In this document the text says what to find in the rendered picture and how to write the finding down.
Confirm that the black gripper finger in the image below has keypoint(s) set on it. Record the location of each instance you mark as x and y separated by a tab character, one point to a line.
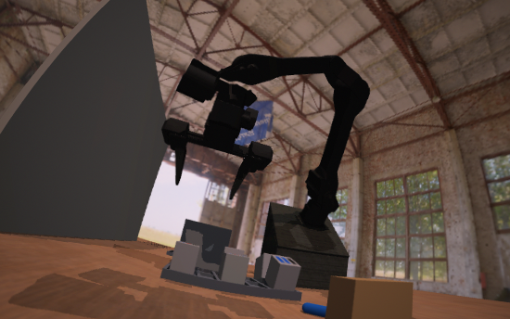
249	164
177	143

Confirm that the blue rod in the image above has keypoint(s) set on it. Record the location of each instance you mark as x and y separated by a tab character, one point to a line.
314	309

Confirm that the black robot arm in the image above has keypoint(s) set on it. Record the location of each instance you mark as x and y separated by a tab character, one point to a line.
350	95

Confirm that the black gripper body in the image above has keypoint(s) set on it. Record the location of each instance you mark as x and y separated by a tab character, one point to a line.
218	138

